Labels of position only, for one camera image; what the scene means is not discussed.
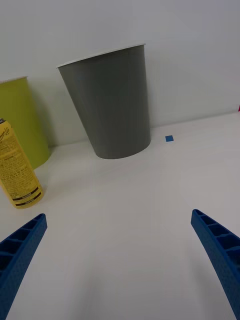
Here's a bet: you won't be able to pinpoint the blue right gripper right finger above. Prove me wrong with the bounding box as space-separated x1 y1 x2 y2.
190 208 240 320

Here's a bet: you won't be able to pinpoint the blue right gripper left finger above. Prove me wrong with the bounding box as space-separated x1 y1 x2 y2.
0 213 48 320

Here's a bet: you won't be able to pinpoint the yellow-green plastic waste bin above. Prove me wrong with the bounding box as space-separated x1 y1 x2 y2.
0 76 51 170

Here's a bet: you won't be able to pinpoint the yellow drink can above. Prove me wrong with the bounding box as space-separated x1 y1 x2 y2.
0 117 45 210

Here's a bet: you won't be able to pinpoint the grey plastic waste bin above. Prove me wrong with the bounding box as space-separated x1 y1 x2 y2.
55 42 152 160

